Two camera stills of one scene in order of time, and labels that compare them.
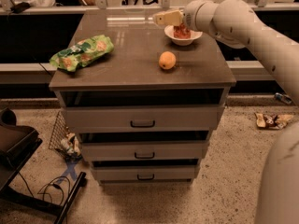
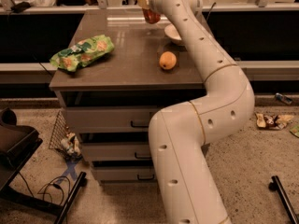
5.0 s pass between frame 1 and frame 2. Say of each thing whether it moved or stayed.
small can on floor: stayed
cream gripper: moved
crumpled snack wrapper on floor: stayed
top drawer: stayed
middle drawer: stayed
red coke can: moved
